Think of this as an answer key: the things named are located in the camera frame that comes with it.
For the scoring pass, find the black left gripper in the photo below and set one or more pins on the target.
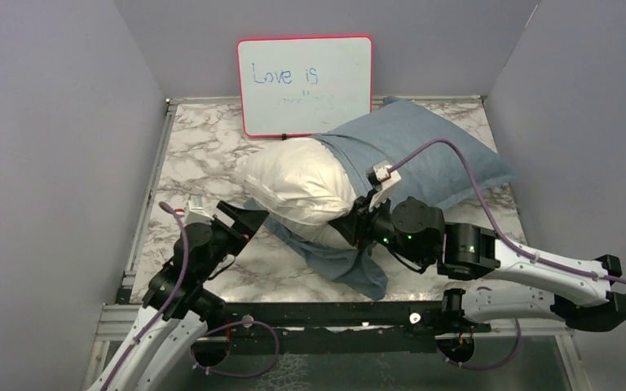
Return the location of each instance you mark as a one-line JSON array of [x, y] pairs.
[[247, 223]]

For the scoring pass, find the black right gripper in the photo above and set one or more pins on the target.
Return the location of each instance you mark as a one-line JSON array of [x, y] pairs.
[[355, 225]]

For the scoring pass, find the white pillow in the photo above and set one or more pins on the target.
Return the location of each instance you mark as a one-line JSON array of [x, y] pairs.
[[302, 185]]

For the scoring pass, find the blue pillowcase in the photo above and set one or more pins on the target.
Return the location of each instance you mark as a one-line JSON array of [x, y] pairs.
[[440, 165]]

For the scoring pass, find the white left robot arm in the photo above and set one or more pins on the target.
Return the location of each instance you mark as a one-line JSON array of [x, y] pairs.
[[176, 309]]

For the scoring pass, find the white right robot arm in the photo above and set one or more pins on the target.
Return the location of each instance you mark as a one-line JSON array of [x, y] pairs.
[[576, 292]]

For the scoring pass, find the red framed whiteboard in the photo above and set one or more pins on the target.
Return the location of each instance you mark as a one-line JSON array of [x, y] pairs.
[[298, 86]]

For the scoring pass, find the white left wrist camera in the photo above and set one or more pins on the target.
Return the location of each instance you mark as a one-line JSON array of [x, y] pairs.
[[194, 211]]

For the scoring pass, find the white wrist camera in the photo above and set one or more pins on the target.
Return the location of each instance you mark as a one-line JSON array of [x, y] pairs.
[[383, 182], [194, 211]]

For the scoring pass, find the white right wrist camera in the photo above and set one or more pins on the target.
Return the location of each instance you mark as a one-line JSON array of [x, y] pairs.
[[383, 182]]

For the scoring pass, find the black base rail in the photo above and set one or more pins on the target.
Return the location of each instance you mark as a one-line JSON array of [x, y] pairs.
[[262, 328]]

